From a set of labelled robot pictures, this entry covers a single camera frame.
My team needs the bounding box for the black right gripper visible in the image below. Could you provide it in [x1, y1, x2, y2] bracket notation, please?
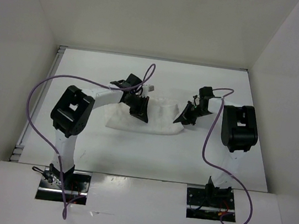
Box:
[174, 99, 212, 129]

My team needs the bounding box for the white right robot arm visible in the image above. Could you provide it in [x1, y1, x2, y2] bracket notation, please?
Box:
[173, 86, 258, 206]

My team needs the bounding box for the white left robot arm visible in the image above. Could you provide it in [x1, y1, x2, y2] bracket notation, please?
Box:
[47, 74, 154, 189]

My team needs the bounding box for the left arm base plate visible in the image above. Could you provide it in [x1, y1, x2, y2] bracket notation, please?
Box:
[34, 165, 93, 207]

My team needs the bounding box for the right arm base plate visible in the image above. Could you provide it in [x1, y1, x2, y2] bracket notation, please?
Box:
[186, 186, 236, 223]

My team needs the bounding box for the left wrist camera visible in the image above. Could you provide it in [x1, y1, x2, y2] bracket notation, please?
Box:
[142, 84, 154, 94]

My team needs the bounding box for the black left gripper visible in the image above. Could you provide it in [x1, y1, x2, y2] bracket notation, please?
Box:
[121, 93, 151, 123]

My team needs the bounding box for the white pleated skirt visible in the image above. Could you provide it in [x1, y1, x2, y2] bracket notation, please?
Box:
[103, 97, 184, 136]

